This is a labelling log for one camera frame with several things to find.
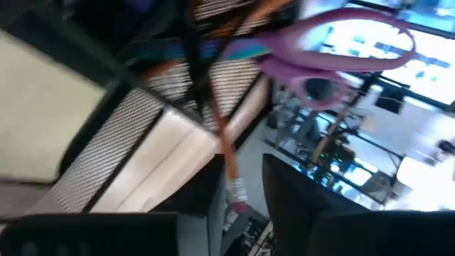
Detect black mesh desk organizer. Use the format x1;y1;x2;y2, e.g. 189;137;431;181
0;0;298;218

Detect orange pencil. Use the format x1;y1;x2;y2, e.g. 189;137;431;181
209;0;294;38
208;85;250;215

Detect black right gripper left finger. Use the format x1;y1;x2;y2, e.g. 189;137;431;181
0;212;178;256

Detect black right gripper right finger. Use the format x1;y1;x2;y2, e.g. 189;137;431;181
262;153;455;256

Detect yellow sticky note pad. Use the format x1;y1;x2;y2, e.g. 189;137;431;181
0;29;108;185

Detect purple handled scissors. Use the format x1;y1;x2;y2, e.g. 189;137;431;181
134;6;417;112

